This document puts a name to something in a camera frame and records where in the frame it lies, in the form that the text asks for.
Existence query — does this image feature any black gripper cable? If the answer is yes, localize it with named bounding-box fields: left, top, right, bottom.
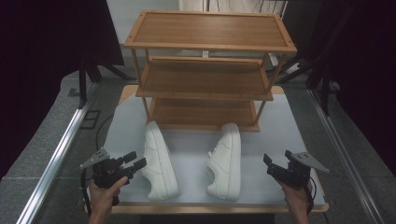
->
left=306, top=175, right=318, bottom=216
left=79, top=168, right=93, bottom=217

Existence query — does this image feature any dark floor socket plate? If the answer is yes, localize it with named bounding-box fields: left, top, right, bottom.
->
left=79, top=109, right=102, bottom=131

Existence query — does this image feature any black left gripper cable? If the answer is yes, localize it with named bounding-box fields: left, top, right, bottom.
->
left=79, top=168, right=93, bottom=217

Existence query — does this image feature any pale grey table mat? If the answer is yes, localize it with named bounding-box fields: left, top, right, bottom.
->
left=83, top=92, right=326, bottom=207

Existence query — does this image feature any dark curtain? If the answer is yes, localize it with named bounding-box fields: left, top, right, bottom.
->
left=281, top=0, right=396, bottom=177
left=0, top=0, right=125, bottom=181

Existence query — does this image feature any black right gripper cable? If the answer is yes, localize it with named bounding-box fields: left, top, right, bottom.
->
left=306, top=175, right=318, bottom=216

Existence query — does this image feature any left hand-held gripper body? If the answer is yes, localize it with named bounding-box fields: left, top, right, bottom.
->
left=79, top=147, right=135, bottom=189

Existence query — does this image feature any black metal stand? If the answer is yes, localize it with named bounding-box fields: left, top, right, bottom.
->
left=78, top=57, right=137, bottom=110
left=274, top=46, right=341, bottom=117

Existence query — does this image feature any person's right hand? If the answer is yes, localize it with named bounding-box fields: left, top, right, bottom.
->
left=276, top=179, right=313, bottom=216

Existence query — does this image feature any wooden shoe rack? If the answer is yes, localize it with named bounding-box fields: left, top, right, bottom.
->
left=123, top=8, right=298, bottom=133

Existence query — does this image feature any black floor cable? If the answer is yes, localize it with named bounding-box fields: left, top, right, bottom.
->
left=95, top=113, right=115, bottom=153

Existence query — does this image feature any white sneaker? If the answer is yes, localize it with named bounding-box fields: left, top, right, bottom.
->
left=205, top=122, right=242, bottom=202
left=138, top=120, right=180, bottom=202

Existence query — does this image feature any person's left hand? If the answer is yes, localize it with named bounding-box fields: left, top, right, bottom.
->
left=88, top=175, right=129, bottom=216

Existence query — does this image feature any aluminium floor rail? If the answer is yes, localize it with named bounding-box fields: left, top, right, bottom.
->
left=306, top=88, right=386, bottom=224
left=17, top=82, right=101, bottom=224

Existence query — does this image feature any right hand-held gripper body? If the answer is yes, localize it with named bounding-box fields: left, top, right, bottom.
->
left=279, top=150, right=330, bottom=189

